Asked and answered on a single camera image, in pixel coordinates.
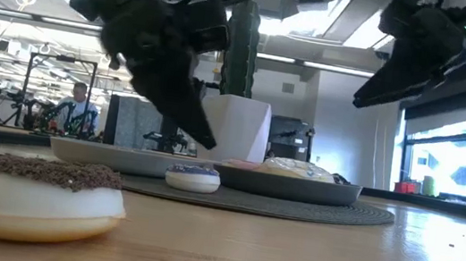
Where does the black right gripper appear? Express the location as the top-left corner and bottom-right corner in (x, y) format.
(351, 0), (466, 122)

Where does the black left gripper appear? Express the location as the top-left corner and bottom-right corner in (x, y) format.
(87, 0), (236, 152)

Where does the small purple frosted donut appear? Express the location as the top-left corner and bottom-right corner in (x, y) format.
(162, 161), (224, 197)

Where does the light grey plate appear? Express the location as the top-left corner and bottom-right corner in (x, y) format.
(47, 135), (222, 187)

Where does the dark grey plate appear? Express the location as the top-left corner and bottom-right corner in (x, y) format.
(209, 164), (364, 211)

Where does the large chocolate sprinkle donut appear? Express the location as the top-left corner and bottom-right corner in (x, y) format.
(0, 150), (133, 257)

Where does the grey felt divider panel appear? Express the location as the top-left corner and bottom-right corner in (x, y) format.
(102, 94), (174, 153)

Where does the long ceiling light bar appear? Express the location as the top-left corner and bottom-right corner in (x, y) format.
(255, 51), (377, 80)

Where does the white faceted plant pot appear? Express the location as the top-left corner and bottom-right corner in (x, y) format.
(192, 90), (275, 168)

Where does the tall green cactus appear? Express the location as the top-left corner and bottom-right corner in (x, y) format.
(218, 0), (265, 100)

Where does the red box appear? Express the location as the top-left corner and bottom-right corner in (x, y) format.
(393, 179), (422, 196)

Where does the person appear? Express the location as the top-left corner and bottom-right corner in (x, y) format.
(53, 79), (106, 139)

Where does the green bottle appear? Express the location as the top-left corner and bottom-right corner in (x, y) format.
(420, 174), (438, 198)

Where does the small black object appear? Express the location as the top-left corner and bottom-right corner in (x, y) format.
(330, 173), (352, 187)

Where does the black machine cabinet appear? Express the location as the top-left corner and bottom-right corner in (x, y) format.
(264, 114), (320, 165)

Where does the round grey woven placemat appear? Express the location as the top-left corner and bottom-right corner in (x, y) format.
(118, 168), (397, 234)

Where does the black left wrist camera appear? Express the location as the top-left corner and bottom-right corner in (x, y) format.
(179, 0), (236, 58)

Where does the black metal frame stand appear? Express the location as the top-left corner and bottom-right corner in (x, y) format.
(13, 50), (99, 138)

